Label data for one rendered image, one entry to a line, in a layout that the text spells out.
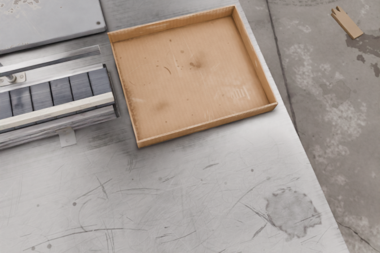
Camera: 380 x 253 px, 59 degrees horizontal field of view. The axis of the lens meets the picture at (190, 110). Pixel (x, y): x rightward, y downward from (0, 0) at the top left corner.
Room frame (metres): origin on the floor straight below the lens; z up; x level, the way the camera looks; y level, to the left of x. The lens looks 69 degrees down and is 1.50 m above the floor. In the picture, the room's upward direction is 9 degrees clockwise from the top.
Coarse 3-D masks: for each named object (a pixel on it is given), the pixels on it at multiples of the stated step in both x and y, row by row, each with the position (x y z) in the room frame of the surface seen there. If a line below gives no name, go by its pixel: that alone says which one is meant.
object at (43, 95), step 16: (64, 80) 0.26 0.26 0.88; (80, 80) 0.27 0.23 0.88; (96, 80) 0.28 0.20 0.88; (0, 96) 0.21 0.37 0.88; (16, 96) 0.22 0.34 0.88; (32, 96) 0.22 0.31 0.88; (48, 96) 0.23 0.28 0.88; (64, 96) 0.23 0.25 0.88; (80, 96) 0.24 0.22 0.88; (0, 112) 0.18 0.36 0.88; (16, 112) 0.18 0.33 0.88; (80, 112) 0.20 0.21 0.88; (16, 128) 0.15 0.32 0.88
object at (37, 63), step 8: (88, 48) 0.30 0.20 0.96; (96, 48) 0.30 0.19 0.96; (48, 56) 0.27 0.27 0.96; (56, 56) 0.27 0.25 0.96; (64, 56) 0.28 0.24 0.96; (72, 56) 0.28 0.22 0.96; (80, 56) 0.28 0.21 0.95; (16, 64) 0.24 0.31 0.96; (24, 64) 0.25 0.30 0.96; (32, 64) 0.25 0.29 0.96; (40, 64) 0.25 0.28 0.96; (48, 64) 0.26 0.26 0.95; (0, 72) 0.22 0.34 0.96; (8, 72) 0.23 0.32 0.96; (16, 72) 0.23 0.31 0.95
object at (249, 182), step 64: (128, 0) 0.52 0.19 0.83; (192, 0) 0.55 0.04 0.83; (64, 64) 0.32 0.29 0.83; (128, 128) 0.20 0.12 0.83; (256, 128) 0.25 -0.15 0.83; (0, 192) 0.04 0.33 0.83; (64, 192) 0.06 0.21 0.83; (128, 192) 0.08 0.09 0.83; (192, 192) 0.10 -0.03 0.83; (256, 192) 0.12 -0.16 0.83; (320, 192) 0.14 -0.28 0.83
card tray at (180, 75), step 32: (128, 32) 0.41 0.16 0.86; (160, 32) 0.44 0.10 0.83; (192, 32) 0.46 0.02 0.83; (224, 32) 0.47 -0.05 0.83; (128, 64) 0.35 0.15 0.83; (160, 64) 0.36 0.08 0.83; (192, 64) 0.37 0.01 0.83; (224, 64) 0.39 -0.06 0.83; (256, 64) 0.39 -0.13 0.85; (128, 96) 0.27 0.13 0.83; (160, 96) 0.28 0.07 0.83; (192, 96) 0.30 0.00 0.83; (224, 96) 0.31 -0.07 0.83; (256, 96) 0.32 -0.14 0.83; (160, 128) 0.21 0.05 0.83; (192, 128) 0.21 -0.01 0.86
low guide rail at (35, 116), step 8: (96, 96) 0.23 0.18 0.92; (104, 96) 0.23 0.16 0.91; (112, 96) 0.23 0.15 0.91; (64, 104) 0.20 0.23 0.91; (72, 104) 0.20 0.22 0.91; (80, 104) 0.21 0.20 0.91; (88, 104) 0.21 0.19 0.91; (96, 104) 0.22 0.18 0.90; (32, 112) 0.18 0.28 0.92; (40, 112) 0.18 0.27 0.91; (48, 112) 0.18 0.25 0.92; (56, 112) 0.19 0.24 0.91; (64, 112) 0.19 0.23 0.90; (0, 120) 0.15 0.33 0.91; (8, 120) 0.16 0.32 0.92; (16, 120) 0.16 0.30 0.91; (24, 120) 0.16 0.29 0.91; (32, 120) 0.17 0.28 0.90; (0, 128) 0.14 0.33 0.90
